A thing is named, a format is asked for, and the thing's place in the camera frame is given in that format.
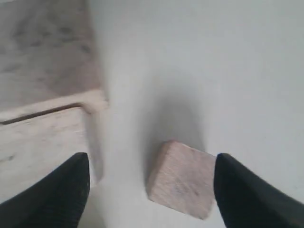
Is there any second largest wooden cube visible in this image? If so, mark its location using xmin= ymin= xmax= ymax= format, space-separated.
xmin=0 ymin=103 xmax=105 ymax=205

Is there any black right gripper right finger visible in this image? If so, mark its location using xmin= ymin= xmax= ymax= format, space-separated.
xmin=213 ymin=153 xmax=304 ymax=228

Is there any smallest wooden cube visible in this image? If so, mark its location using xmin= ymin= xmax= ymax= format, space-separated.
xmin=146 ymin=141 xmax=216 ymax=220

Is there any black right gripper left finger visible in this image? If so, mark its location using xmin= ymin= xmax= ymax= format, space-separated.
xmin=0 ymin=152 xmax=90 ymax=228

